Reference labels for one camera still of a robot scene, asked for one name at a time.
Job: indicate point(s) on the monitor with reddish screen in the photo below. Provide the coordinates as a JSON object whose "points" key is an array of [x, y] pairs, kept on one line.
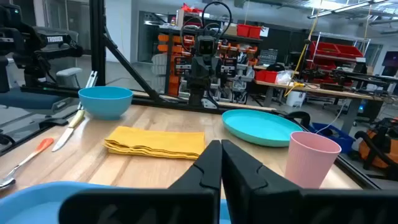
{"points": [[390, 62]]}

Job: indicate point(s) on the blue plastic bowl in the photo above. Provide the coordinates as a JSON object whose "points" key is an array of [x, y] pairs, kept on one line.
{"points": [[105, 102]]}

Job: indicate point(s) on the brown cardboard box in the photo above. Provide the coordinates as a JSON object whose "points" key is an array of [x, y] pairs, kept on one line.
{"points": [[230, 30]]}

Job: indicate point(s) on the long wooden workbench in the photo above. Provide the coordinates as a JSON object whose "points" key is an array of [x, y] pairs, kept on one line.
{"points": [[311, 88]]}

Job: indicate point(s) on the orange shop vacuum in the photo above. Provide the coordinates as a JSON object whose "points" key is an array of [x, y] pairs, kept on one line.
{"points": [[388, 149]]}

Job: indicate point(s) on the yellow cloth napkin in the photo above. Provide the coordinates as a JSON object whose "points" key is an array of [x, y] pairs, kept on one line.
{"points": [[155, 141]]}

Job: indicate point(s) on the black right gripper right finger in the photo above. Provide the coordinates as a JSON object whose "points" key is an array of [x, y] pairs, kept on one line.
{"points": [[264, 205]]}

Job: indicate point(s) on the black bag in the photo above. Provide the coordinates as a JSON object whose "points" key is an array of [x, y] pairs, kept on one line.
{"points": [[275, 67]]}

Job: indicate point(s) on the pink ribbed plastic cup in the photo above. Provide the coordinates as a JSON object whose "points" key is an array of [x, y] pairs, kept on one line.
{"points": [[311, 161]]}

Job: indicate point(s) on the blue plastic tray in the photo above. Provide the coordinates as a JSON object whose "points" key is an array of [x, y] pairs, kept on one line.
{"points": [[28, 205]]}

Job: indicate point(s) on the blue plastic storage bin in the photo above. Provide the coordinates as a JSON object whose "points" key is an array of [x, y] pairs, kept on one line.
{"points": [[339, 140]]}

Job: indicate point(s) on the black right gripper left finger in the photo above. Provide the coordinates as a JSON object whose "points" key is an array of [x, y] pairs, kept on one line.
{"points": [[199, 205]]}

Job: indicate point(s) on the clear plastic bag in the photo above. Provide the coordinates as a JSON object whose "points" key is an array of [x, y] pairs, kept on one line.
{"points": [[284, 77]]}

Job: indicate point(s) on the shelf with orange bins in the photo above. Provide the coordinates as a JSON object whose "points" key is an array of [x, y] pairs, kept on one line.
{"points": [[169, 48]]}

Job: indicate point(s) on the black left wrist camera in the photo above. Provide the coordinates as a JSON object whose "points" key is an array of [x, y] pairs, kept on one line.
{"points": [[205, 46]]}

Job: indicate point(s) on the teal plastic plate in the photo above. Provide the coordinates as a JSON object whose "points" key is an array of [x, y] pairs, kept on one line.
{"points": [[258, 127]]}

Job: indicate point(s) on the red plastic bin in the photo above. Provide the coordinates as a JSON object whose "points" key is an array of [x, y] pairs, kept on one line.
{"points": [[243, 30], [271, 76], [260, 76], [255, 31]]}

